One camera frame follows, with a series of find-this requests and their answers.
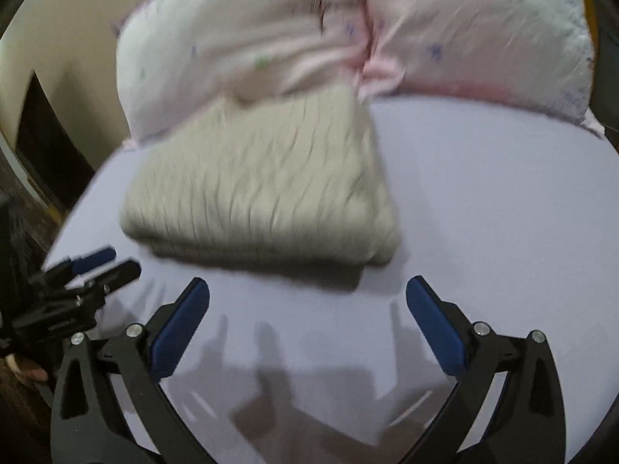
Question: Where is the dark wooden furniture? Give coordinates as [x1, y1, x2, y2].
[0, 70, 96, 262]

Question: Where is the lavender bed sheet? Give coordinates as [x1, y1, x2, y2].
[43, 93, 619, 464]

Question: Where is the beige knitted blanket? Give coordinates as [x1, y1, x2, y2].
[119, 83, 402, 268]

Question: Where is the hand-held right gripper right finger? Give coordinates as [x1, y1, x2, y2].
[405, 275, 568, 464]

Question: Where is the pink printed pillow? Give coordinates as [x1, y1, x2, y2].
[112, 0, 373, 143]
[360, 0, 606, 141]

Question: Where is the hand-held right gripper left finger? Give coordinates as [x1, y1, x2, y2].
[51, 277, 211, 464]

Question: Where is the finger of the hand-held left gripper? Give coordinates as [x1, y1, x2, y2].
[43, 247, 117, 278]
[63, 260, 142, 300]

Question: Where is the person's left hand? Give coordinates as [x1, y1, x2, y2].
[5, 354, 50, 382]

